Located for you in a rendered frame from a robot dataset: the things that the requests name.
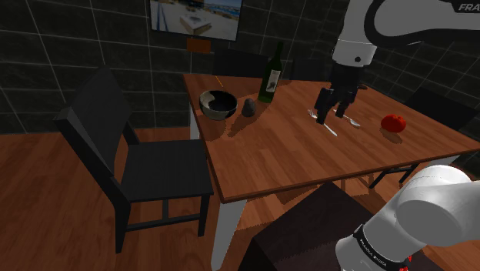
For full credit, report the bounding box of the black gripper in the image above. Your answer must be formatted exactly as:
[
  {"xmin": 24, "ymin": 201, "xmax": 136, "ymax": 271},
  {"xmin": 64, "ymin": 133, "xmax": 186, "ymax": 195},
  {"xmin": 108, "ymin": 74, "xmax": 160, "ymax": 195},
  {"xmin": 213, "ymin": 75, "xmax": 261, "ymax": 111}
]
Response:
[{"xmin": 314, "ymin": 62, "xmax": 364, "ymax": 125}]

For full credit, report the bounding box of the silver fork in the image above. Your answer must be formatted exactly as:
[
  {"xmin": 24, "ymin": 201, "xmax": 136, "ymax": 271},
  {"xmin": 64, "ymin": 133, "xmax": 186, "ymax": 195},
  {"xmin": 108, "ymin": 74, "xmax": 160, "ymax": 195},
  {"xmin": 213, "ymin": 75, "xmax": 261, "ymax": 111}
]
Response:
[{"xmin": 307, "ymin": 108, "xmax": 338, "ymax": 138}]

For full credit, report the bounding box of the silver spoon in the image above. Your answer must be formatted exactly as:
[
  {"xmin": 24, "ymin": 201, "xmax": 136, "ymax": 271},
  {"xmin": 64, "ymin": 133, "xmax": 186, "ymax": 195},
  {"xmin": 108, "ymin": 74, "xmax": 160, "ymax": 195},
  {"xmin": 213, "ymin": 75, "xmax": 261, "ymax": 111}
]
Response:
[{"xmin": 332, "ymin": 108, "xmax": 362, "ymax": 129}]

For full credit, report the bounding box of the red tomato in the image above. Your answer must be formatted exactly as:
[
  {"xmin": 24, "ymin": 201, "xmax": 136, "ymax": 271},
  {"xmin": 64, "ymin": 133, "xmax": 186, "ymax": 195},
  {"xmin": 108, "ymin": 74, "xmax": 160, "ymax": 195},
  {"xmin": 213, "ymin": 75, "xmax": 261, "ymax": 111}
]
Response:
[{"xmin": 380, "ymin": 113, "xmax": 408, "ymax": 134}]

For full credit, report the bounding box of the green wine bottle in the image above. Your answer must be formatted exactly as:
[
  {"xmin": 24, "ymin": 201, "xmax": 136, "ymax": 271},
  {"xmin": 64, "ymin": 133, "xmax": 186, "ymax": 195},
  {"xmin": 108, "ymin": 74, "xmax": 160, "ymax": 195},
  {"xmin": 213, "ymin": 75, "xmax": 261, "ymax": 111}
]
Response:
[{"xmin": 257, "ymin": 40, "xmax": 285, "ymax": 105}]

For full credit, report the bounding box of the wooden table with white legs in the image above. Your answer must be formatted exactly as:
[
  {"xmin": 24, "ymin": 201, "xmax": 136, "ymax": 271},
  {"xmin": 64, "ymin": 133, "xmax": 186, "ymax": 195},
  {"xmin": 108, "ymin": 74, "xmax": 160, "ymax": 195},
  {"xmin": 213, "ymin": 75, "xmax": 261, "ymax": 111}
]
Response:
[{"xmin": 182, "ymin": 72, "xmax": 480, "ymax": 271}]

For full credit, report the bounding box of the grey rounded stone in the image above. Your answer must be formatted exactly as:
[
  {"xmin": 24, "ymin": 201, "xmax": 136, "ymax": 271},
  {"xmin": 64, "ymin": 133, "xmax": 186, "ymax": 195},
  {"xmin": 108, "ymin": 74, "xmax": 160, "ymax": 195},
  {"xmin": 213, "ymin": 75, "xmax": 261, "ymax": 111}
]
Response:
[{"xmin": 240, "ymin": 97, "xmax": 258, "ymax": 119}]

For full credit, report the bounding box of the black chair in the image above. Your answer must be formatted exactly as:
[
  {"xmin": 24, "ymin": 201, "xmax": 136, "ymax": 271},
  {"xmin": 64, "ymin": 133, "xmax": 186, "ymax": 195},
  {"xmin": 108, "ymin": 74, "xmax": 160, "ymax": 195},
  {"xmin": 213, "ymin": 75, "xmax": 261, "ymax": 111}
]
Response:
[
  {"xmin": 368, "ymin": 86, "xmax": 480, "ymax": 189},
  {"xmin": 53, "ymin": 65, "xmax": 215, "ymax": 255},
  {"xmin": 212, "ymin": 48, "xmax": 269, "ymax": 79}
]

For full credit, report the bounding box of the black and white bowl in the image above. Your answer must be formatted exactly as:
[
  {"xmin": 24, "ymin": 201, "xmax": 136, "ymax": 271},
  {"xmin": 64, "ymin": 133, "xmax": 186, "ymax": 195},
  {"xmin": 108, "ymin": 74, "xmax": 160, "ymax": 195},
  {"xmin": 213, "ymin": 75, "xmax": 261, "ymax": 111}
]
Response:
[{"xmin": 198, "ymin": 89, "xmax": 239, "ymax": 122}]

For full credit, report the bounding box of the dark robot stand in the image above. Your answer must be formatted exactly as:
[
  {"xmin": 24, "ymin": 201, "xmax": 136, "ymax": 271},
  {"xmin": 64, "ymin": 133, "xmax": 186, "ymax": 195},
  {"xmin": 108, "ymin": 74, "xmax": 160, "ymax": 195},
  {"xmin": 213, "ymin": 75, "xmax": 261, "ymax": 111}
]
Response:
[{"xmin": 237, "ymin": 181, "xmax": 444, "ymax": 271}]

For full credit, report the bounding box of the orange wall plate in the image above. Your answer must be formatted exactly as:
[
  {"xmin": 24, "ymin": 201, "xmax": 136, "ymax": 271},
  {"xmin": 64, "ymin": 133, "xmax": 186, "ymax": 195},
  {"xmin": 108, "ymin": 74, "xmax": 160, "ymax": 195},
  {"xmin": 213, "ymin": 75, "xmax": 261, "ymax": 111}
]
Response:
[{"xmin": 186, "ymin": 37, "xmax": 213, "ymax": 54}]

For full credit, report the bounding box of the wall picture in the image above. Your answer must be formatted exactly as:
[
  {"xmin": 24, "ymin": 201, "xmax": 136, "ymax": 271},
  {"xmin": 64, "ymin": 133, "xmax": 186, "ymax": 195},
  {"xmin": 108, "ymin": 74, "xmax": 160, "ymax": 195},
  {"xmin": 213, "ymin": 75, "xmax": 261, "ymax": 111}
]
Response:
[{"xmin": 148, "ymin": 0, "xmax": 245, "ymax": 42}]

